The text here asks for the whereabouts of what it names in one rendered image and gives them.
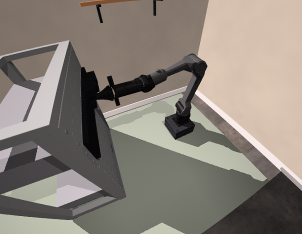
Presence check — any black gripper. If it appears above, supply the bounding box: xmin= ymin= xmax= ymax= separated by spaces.
xmin=94 ymin=76 xmax=128 ymax=106

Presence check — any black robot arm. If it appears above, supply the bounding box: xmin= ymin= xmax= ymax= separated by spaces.
xmin=124 ymin=53 xmax=208 ymax=127

